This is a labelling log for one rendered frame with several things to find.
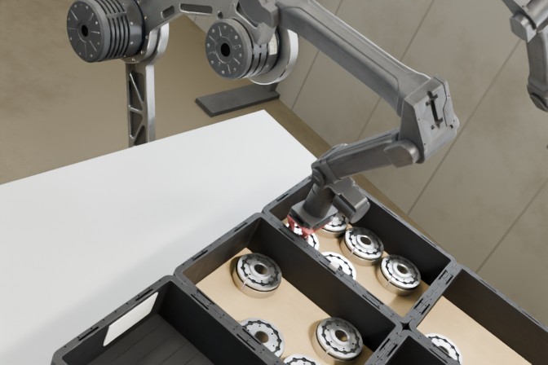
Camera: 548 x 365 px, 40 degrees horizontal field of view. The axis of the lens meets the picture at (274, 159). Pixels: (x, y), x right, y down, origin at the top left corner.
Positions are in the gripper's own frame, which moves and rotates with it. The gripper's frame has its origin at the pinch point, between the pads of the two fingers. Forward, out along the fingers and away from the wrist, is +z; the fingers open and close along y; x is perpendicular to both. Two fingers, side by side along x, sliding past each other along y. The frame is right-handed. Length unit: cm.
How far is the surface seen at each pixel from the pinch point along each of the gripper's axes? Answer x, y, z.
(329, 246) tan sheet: -4.3, 8.9, 4.1
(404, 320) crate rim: -30.8, -3.5, -6.2
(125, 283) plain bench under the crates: 18.3, -32.3, 17.1
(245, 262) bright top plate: 1.5, -17.0, 1.1
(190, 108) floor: 122, 109, 89
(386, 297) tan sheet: -22.5, 9.4, 3.9
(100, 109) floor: 136, 68, 89
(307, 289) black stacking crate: -10.8, -8.5, 2.2
